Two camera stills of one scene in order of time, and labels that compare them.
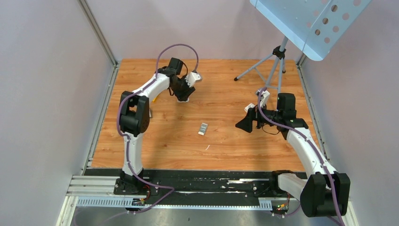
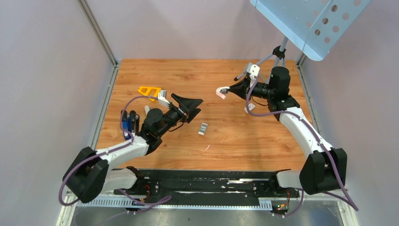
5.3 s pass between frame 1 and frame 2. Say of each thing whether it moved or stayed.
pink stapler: moved
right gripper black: moved
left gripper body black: moved
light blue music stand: stayed
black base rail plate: stayed
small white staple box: stayed
